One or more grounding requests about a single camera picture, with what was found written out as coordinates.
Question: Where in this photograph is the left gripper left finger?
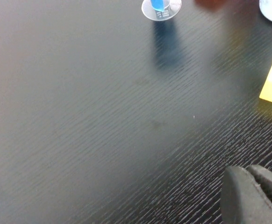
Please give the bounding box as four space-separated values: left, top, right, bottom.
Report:
220 166 272 224

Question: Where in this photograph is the blue conical footed glass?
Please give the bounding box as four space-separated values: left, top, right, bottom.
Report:
140 0 182 21

